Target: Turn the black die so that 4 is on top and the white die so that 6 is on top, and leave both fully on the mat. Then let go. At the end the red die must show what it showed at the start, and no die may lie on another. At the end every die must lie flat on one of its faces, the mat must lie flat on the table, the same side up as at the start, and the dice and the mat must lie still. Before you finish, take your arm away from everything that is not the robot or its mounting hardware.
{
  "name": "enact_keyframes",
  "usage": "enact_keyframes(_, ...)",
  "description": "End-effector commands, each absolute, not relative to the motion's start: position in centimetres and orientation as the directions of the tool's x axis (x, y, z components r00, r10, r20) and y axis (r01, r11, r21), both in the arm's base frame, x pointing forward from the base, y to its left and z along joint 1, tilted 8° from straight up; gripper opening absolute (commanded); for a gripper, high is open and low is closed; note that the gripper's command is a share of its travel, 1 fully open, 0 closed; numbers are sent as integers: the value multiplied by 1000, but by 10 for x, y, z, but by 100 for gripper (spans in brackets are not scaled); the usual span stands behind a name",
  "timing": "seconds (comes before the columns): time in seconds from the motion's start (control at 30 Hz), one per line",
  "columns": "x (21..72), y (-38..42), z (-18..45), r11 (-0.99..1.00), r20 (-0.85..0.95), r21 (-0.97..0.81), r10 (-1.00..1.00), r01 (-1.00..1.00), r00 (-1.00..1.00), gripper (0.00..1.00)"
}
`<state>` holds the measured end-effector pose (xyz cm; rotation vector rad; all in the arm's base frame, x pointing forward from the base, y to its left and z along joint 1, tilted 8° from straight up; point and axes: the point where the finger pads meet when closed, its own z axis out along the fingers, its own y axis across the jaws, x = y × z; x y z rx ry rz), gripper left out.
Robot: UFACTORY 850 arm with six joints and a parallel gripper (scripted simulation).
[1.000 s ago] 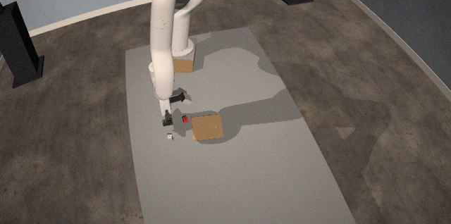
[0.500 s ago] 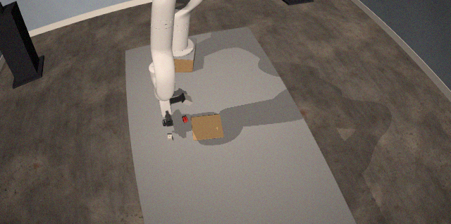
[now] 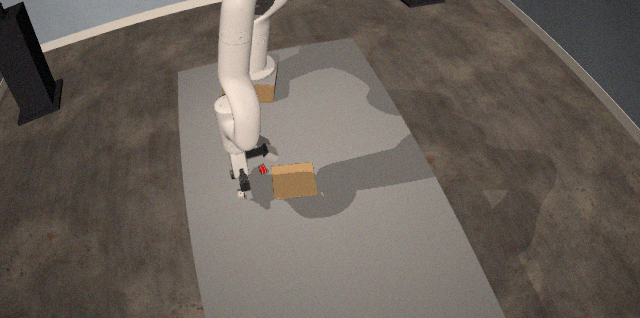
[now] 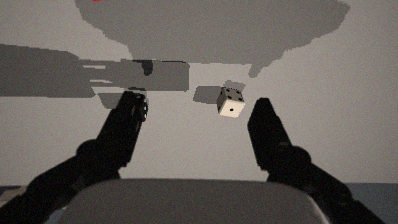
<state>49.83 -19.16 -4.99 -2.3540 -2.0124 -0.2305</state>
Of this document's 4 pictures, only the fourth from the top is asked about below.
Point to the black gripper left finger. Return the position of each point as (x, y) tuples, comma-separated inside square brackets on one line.
[(96, 160)]

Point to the white die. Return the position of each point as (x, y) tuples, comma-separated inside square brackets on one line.
[(230, 102)]

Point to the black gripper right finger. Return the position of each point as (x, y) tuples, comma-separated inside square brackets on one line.
[(292, 166)]

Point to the black die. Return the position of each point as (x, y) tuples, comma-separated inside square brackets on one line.
[(143, 106)]

